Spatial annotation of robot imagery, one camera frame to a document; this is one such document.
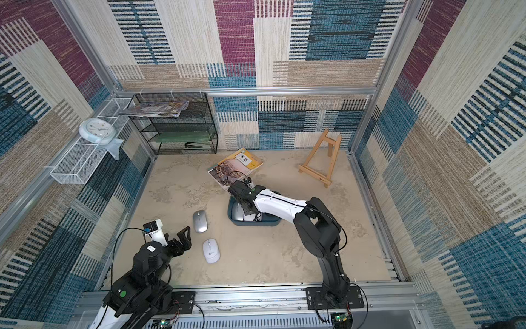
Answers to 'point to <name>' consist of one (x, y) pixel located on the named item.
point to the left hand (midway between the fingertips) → (180, 230)
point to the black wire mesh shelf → (192, 131)
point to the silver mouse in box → (238, 212)
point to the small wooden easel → (313, 172)
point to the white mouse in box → (251, 217)
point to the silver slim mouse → (200, 219)
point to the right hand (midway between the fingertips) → (255, 203)
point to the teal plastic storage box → (267, 219)
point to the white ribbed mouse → (211, 251)
